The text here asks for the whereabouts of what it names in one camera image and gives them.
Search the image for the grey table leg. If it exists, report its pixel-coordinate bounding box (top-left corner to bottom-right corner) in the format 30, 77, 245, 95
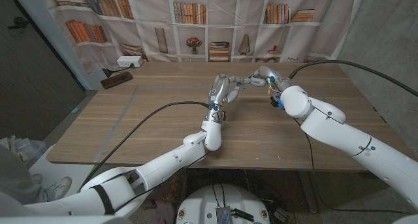
298, 170, 318, 214

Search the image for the dark crumpled cloth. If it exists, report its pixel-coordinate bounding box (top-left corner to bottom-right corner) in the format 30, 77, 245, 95
132, 170, 189, 224

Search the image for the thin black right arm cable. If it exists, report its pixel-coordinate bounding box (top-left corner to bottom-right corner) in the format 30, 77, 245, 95
292, 118, 417, 216

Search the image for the black TV remote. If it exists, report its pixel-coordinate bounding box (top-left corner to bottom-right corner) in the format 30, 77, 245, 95
100, 71, 134, 89

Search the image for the person in grey trousers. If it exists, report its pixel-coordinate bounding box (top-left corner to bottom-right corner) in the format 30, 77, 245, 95
0, 140, 72, 217

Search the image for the printed bookshelf backdrop cloth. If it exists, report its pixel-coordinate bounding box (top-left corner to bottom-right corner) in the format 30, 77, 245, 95
36, 0, 366, 75

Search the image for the white flat platform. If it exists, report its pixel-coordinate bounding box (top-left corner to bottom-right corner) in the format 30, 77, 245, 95
29, 145, 121, 215

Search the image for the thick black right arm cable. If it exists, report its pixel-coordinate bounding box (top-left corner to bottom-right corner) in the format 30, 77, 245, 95
287, 59, 418, 98

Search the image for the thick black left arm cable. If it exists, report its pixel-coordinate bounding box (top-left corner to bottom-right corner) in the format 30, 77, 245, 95
77, 101, 213, 193

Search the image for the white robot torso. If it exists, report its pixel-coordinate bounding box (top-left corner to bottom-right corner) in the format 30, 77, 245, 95
175, 184, 271, 224

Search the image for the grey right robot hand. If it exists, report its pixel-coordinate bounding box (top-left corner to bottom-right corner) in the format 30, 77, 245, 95
243, 65, 293, 91

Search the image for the clear plastic box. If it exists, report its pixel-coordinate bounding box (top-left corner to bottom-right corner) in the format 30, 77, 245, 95
0, 135, 46, 168

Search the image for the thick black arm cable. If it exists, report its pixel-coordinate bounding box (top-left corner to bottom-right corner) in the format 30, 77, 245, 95
77, 101, 213, 193
287, 59, 418, 98

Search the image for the black door handle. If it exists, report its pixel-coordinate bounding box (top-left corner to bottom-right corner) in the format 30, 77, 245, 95
8, 16, 29, 30

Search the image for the black power plug cable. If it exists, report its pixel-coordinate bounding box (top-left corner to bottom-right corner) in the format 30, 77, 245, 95
101, 63, 135, 78

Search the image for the black power adapter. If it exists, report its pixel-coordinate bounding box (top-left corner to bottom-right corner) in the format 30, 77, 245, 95
274, 207, 288, 223

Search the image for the grey ribbed electronics box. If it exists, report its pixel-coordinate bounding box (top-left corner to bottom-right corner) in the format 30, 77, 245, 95
215, 206, 233, 224

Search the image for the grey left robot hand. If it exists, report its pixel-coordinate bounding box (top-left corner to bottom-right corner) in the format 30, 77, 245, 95
204, 73, 244, 123

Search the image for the white door frame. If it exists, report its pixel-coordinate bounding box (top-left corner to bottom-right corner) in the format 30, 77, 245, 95
8, 0, 107, 91

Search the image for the grey tape outline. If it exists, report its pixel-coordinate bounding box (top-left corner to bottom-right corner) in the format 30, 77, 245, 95
93, 84, 366, 163

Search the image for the white power strip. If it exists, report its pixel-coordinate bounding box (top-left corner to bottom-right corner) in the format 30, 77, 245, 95
116, 56, 144, 69

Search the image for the dark grey door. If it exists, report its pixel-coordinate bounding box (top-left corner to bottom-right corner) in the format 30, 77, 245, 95
0, 0, 88, 142

